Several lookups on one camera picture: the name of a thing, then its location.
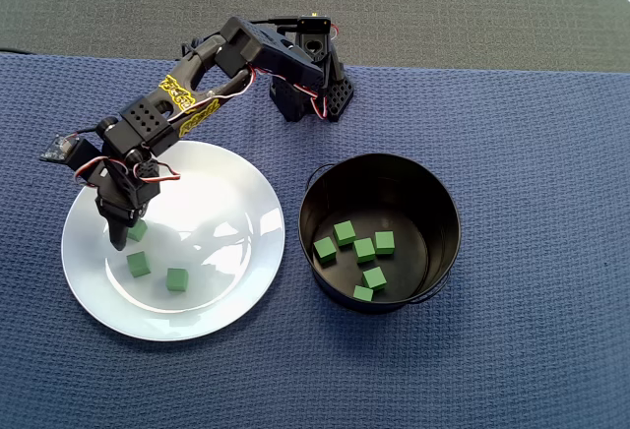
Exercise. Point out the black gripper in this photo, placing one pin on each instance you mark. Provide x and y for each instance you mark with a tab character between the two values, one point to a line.
119	209

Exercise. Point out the white round plate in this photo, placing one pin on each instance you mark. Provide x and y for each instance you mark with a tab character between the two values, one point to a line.
221	178

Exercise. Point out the black metal bucket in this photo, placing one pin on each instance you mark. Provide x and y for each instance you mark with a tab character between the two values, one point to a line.
394	178

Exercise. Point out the blue woven cloth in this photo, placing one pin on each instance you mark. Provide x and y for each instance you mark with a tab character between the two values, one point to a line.
492	350

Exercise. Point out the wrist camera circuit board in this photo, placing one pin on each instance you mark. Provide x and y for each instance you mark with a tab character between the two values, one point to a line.
56	148

